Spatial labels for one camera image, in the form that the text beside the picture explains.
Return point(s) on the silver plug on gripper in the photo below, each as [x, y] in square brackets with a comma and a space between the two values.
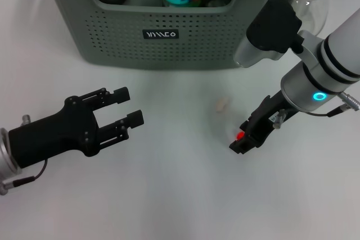
[26, 119]
[278, 119]

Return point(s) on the silver plug on right gripper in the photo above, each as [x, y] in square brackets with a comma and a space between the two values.
[278, 119]

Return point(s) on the teal square plate brick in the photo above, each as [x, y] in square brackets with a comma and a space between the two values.
[174, 0]

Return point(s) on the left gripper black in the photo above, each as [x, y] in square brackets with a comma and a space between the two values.
[56, 136]

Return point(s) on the small red toy brick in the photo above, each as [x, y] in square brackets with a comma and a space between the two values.
[239, 136]

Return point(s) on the white chunky toy brick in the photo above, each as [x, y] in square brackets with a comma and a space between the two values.
[221, 105]

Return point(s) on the grey-green perforated storage bin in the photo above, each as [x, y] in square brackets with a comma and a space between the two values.
[180, 54]

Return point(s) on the silver plug on left gripper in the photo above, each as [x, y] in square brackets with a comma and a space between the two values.
[26, 119]

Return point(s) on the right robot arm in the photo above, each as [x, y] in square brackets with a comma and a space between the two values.
[329, 63]

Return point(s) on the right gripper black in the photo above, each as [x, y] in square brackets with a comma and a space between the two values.
[267, 119]

